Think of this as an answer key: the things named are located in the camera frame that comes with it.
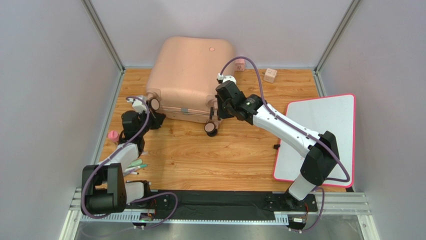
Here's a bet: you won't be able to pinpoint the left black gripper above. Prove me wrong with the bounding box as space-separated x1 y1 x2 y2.
137 106 167 136

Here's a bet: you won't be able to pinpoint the pink suitcase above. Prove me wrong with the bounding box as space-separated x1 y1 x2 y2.
145 36 236 137

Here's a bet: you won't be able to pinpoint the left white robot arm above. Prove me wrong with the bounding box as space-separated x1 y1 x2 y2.
81 110 166 218

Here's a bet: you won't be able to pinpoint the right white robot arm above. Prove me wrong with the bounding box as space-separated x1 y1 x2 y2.
215 80 342 201

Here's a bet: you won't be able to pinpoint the pink capped bottle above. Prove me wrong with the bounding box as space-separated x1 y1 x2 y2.
107 130 120 144

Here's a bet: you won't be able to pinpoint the green marker pens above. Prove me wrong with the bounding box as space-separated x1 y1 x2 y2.
123 159 148 176

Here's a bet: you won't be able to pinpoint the white board pink edge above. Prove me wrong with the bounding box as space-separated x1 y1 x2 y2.
272 93 357 189

